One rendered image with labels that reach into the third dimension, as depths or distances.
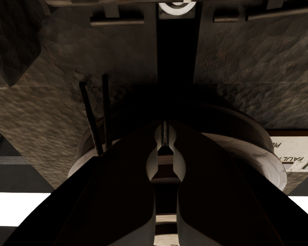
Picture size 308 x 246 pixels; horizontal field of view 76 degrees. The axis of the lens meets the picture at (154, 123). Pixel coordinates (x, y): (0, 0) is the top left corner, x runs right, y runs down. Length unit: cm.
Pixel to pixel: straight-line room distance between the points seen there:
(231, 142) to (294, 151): 36
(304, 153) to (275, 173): 26
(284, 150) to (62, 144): 63
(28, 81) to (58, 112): 14
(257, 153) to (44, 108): 47
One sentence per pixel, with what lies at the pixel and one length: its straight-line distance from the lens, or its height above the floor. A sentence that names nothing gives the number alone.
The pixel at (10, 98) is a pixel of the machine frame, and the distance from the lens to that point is 56.
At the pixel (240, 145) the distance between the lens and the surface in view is 34.
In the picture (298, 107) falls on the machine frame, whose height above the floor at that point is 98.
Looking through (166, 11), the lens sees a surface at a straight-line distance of 33.
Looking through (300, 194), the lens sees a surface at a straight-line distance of 889.
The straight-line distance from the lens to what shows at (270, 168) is 42.
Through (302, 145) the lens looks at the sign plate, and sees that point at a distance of 65.
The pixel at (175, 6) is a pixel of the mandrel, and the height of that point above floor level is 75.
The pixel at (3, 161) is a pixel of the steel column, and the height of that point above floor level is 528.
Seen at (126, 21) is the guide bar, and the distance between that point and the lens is 29.
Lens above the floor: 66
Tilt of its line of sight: 48 degrees up
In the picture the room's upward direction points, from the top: 176 degrees clockwise
